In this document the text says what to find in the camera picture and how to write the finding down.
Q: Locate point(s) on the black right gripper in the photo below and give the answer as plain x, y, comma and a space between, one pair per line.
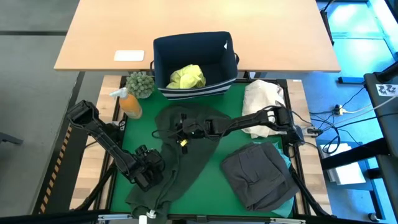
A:
197, 127

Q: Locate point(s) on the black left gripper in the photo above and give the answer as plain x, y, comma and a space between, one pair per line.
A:
149, 169

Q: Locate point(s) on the dark green garment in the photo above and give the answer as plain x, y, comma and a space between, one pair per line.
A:
177, 161

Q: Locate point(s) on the yellow garment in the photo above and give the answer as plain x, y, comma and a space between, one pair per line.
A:
186, 77

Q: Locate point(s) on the black garment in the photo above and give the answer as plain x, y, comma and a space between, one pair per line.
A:
258, 177

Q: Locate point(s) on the teal shorts with white lining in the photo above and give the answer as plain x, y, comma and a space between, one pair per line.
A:
284, 207

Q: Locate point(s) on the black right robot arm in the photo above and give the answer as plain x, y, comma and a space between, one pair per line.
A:
258, 119

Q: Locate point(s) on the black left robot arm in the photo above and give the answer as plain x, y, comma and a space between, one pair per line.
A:
102, 140

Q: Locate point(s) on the navy white striped laundry basket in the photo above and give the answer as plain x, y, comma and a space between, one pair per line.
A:
164, 49

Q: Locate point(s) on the orange spray bottle white trigger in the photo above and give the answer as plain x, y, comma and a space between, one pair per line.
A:
130, 105

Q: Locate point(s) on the green succulent in grey pot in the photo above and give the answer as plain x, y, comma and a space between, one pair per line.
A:
140, 84

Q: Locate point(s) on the black panel with hazard stripes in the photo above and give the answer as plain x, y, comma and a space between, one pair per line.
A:
71, 174

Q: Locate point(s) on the cream folded garment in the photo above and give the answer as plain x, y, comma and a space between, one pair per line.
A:
258, 93

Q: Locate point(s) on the white card on table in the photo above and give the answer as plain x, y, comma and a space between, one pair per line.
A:
129, 55

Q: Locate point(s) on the light wooden desk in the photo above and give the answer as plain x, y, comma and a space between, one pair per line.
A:
217, 18

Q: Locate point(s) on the black furniture foot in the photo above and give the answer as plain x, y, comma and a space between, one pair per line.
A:
11, 138

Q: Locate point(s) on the white floor box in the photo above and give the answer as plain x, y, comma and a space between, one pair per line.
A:
345, 171

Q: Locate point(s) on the dark grey side table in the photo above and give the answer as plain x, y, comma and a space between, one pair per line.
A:
390, 124

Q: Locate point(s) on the white sheet with black marks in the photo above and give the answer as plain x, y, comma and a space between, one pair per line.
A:
387, 89

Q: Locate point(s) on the black slanted bar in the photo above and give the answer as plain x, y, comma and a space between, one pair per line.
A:
387, 73

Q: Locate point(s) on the black aluminium table frame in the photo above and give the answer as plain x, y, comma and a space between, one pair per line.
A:
217, 216

